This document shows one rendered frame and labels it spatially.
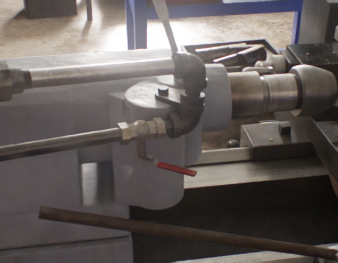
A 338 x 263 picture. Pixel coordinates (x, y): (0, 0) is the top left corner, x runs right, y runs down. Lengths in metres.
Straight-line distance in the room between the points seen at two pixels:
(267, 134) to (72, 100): 0.57
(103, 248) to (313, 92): 0.41
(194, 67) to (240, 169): 0.52
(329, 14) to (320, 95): 1.38
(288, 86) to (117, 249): 0.38
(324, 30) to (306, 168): 1.18
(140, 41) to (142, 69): 2.05
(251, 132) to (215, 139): 1.63
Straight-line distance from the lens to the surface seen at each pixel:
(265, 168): 1.21
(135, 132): 0.72
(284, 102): 0.93
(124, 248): 0.87
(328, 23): 2.31
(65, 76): 0.65
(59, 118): 0.82
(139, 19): 2.70
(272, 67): 1.24
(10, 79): 0.62
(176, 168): 0.74
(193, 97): 0.73
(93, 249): 0.87
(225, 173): 1.18
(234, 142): 1.59
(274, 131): 1.27
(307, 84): 0.93
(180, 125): 0.74
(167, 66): 0.70
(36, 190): 0.86
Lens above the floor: 1.52
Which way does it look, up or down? 31 degrees down
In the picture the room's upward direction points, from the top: straight up
